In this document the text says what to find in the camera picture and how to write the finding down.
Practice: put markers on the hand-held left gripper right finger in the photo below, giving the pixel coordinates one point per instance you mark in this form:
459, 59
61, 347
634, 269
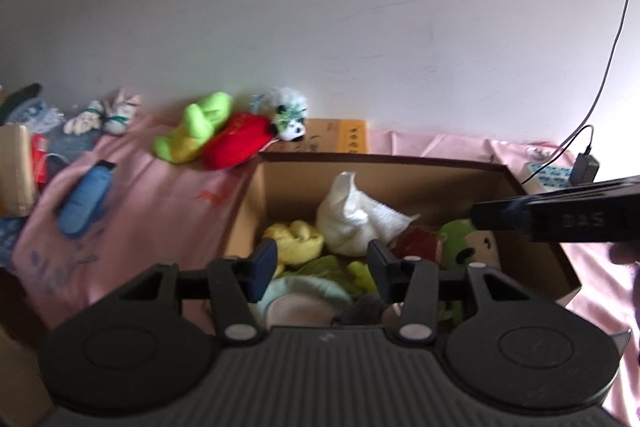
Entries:
381, 269

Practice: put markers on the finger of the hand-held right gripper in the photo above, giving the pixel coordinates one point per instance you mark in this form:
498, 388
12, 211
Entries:
500, 213

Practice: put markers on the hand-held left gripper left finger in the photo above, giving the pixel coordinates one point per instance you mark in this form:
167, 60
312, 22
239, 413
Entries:
264, 269

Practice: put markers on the yellow plush toy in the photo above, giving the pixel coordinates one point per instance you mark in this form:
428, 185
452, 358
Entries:
295, 242

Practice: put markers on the green plush toy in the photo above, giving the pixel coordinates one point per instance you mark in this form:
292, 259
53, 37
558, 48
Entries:
465, 242

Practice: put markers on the red knitted toy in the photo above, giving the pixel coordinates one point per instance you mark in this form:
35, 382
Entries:
417, 241

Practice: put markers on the blue-haired doll plush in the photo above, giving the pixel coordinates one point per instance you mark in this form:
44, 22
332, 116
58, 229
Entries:
300, 302

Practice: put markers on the neon yellow-green cloth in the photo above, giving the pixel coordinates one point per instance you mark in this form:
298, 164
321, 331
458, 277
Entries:
330, 269

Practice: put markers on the white towel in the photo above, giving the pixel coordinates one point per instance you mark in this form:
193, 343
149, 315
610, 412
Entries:
355, 217

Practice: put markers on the brown cardboard box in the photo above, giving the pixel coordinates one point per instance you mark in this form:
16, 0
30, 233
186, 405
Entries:
290, 192

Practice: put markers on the person's right hand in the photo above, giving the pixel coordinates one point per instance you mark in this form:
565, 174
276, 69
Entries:
625, 253

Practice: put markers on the black charger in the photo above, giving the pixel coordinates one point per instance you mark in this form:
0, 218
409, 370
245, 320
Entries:
586, 168

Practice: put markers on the white power strip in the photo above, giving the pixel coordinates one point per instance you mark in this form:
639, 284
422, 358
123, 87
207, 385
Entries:
547, 174

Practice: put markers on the red plush pillow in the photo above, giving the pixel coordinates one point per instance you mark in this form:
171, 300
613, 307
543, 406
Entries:
235, 142

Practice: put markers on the yellow brown book box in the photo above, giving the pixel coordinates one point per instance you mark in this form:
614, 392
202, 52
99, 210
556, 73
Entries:
325, 137

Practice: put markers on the white panda plush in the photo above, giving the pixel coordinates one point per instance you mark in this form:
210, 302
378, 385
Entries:
287, 117

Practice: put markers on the lime green plush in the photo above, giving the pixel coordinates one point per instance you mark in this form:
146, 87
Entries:
192, 132

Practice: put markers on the blue case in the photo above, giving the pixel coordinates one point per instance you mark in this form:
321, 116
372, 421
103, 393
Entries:
82, 199

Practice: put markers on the small white bunny plush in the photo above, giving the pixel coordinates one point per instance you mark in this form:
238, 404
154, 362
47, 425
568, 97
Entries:
117, 114

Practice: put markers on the white glove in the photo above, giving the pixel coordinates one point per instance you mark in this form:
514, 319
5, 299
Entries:
82, 123

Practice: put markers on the red packet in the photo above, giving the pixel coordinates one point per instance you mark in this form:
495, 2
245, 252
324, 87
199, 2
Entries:
39, 157

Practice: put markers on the blue patterned cloth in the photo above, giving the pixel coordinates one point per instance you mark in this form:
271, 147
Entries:
10, 242

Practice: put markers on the printed paper bag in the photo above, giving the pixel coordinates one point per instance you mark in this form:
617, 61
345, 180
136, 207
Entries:
17, 172

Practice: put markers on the blue patterned bag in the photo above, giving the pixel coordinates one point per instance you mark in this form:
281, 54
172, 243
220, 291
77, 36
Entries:
35, 116

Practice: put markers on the dark green object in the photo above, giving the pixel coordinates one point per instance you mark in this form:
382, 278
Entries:
17, 99

